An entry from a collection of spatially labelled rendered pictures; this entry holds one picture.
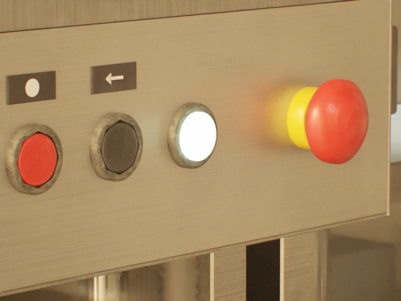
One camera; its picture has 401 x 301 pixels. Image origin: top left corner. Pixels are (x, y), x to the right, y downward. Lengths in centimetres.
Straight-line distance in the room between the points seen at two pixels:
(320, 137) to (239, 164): 4
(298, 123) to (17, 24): 18
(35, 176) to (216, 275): 33
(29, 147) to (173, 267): 22
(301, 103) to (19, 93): 17
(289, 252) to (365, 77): 23
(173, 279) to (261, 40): 16
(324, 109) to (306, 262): 29
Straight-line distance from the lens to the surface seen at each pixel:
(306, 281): 129
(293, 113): 102
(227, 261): 123
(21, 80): 90
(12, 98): 90
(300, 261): 128
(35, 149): 90
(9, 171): 90
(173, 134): 96
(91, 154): 93
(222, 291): 123
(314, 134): 101
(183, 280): 111
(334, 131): 101
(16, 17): 90
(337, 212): 106
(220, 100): 99
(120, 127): 94
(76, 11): 92
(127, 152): 94
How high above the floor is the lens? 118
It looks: 9 degrees down
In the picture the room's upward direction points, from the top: straight up
